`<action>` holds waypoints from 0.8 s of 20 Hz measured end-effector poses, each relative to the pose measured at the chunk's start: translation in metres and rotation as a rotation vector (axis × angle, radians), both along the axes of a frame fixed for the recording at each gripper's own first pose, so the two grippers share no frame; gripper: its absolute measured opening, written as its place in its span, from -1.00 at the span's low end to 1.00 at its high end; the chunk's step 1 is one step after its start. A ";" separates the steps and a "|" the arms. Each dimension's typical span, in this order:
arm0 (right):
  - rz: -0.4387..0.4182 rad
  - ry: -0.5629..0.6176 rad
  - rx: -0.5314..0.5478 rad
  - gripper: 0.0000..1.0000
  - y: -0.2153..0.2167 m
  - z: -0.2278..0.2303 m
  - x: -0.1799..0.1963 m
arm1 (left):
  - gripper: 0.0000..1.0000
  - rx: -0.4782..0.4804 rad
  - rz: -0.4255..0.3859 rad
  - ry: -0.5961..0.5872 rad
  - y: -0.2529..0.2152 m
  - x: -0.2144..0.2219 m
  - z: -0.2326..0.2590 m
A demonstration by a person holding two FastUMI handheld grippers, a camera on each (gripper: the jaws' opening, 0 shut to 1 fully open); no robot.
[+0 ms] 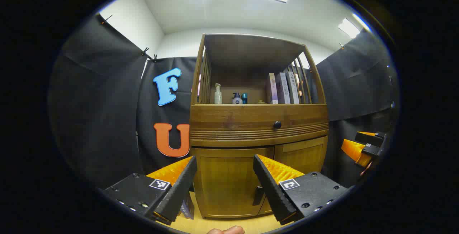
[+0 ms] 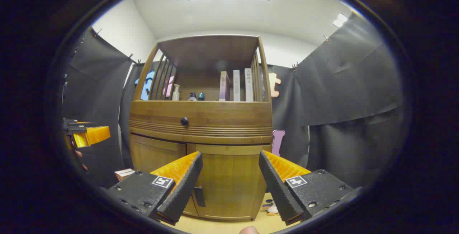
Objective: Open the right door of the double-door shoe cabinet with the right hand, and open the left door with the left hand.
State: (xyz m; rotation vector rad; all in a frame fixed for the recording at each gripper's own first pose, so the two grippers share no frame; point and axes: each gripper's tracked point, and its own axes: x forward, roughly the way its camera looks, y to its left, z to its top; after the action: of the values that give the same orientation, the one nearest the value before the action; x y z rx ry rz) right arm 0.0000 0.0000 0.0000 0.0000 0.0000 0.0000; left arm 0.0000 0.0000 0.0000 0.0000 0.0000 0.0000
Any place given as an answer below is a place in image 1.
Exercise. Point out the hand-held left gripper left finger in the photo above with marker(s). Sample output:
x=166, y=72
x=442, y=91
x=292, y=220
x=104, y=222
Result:
x=179, y=187

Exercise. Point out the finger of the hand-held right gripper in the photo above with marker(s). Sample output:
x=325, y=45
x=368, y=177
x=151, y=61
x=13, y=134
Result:
x=373, y=139
x=353, y=149

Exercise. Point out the small blue bottle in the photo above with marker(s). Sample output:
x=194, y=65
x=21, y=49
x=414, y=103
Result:
x=244, y=98

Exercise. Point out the pink purple book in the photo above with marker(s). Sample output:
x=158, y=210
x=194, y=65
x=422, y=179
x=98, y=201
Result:
x=272, y=88

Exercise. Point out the wooden shoe cabinet door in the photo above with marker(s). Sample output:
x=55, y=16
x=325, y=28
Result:
x=304, y=155
x=226, y=180

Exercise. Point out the wooden double-door shoe cabinet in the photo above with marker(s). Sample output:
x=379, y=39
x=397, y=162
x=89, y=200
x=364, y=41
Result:
x=251, y=54

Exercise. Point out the white pump bottle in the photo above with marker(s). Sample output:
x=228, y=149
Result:
x=218, y=96

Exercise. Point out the small bottle with dark pump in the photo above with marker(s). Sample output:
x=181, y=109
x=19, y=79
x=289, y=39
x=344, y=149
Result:
x=236, y=99

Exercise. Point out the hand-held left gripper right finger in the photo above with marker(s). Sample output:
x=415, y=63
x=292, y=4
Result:
x=270, y=187

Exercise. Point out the black backdrop cloth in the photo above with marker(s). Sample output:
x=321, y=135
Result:
x=93, y=101

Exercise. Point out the black cloth clip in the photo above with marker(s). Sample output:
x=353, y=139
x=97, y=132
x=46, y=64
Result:
x=145, y=51
x=106, y=19
x=155, y=58

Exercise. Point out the black round drawer knob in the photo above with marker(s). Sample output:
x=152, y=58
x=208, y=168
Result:
x=277, y=125

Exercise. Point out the blue book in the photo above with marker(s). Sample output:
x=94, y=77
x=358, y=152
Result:
x=187, y=207

